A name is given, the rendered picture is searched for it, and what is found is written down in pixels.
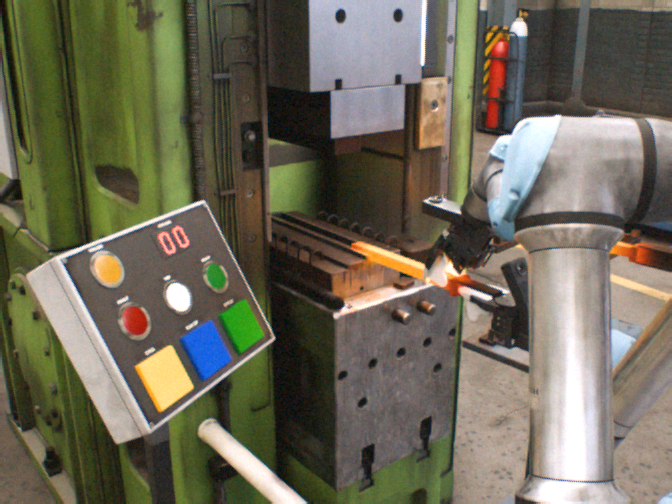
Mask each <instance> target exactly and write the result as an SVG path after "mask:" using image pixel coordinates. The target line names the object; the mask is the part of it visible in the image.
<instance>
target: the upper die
mask: <svg viewBox="0 0 672 504"><path fill-rule="evenodd" d="M404 88H405V85H396V84H395V85H394V86H383V87H372V88H361V89H349V90H336V89H335V91H327V92H315V93H308V92H302V91H295V90H288V89H282V88H275V87H269V86H267V106H268V125H272V126H276V127H281V128H285V129H289V130H294V131H299V132H303V133H307V134H312V135H316V136H320V137H326V138H330V139H334V138H341V137H348V136H356V135H363V134H370V133H377V132H385V131H392V130H399V129H403V123H404Z"/></svg>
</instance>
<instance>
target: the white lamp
mask: <svg viewBox="0 0 672 504"><path fill-rule="evenodd" d="M167 297H168V301H169V303H171V305H172V306H173V307H174V308H175V309H177V310H180V311H183V310H186V309H187V308H188V306H189V302H190V300H189V294H188V292H187V290H186V289H185V288H184V287H183V286H182V285H180V284H173V285H170V286H169V288H168V290H167Z"/></svg>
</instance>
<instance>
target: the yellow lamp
mask: <svg viewBox="0 0 672 504"><path fill-rule="evenodd" d="M95 269H96V273H97V275H98V277H99V278H100V279H101V280H102V281H104V282H106V283H109V284H113V283H116V282H117V281H118V280H119V278H120V275H121V271H120V266H119V264H118V262H117V261H116V260H115V259H114V258H113V257H111V256H109V255H101V256H99V257H98V258H97V260H96V262H95Z"/></svg>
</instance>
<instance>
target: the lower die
mask: <svg viewBox="0 0 672 504"><path fill-rule="evenodd" d="M281 213H282V214H285V215H287V216H290V217H292V218H296V219H298V220H301V221H304V222H306V223H309V224H311V225H314V226H316V227H319V228H321V229H325V230H328V231H330V232H333V233H335V234H338V235H340V236H343V237H346V238H348V239H351V241H354V242H357V243H359V242H363V243H366V244H368V245H371V246H374V247H377V248H381V249H383V250H386V251H389V252H392V253H394V254H397V255H400V250H399V249H396V248H393V247H391V246H386V245H385V244H383V243H379V242H376V241H375V242H374V241H372V239H371V238H368V237H366V236H360V234H358V233H355V232H348V230H346V229H343V228H341V227H337V226H335V225H333V224H330V223H327V222H325V221H321V220H316V219H315V218H313V217H310V216H308V215H305V214H303V213H300V212H297V210H293V212H288V213H284V212H281V210H279V212H274V213H271V215H276V214H281ZM271 229H273V230H276V231H277V232H278V235H280V234H286V235H287V236H288V241H290V239H292V238H295V239H298V241H299V243H300V246H301V245H304V244H308V245H309V246H310V247H311V252H312V251H313V250H315V249H319V250H321V251H322V253H323V260H320V253H319V252H315V253H314V254H313V255H312V279H313V283H314V284H315V285H317V286H319V287H321V288H323V289H326V290H328V291H330V292H332V293H334V294H336V295H338V296H340V298H342V299H344V298H347V296H351V295H355V294H358V293H361V292H364V291H367V290H371V289H374V288H377V287H381V286H384V285H388V284H391V283H393V282H395V281H397V280H399V271H397V270H394V269H391V267H389V266H386V265H384V264H381V263H377V262H375V261H372V260H370V255H369V254H366V253H364V252H361V251H359V250H356V249H354V248H350V247H348V246H345V245H343V244H340V243H338V242H335V241H333V239H330V238H328V237H325V236H322V235H319V234H317V233H314V232H312V231H309V230H307V229H304V228H302V227H299V226H297V225H293V224H291V223H288V222H286V221H284V220H281V219H279V218H276V217H274V216H271ZM275 239H276V234H275V233H274V232H272V242H270V262H271V263H273V264H275ZM285 247H286V238H285V237H283V236H282V237H280V238H279V239H278V262H279V266H280V267H281V269H283V270H285V269H286V252H285ZM297 252H298V246H297V243H295V242H292V243H290V244H289V246H288V262H289V270H290V273H292V274H294V275H297V273H298V259H297V258H298V257H297ZM309 255H310V254H309V250H308V248H307V247H304V248H302V249H301V251H300V270H301V277H302V278H303V279H304V280H306V281H308V280H309ZM361 286H363V290H360V287H361Z"/></svg>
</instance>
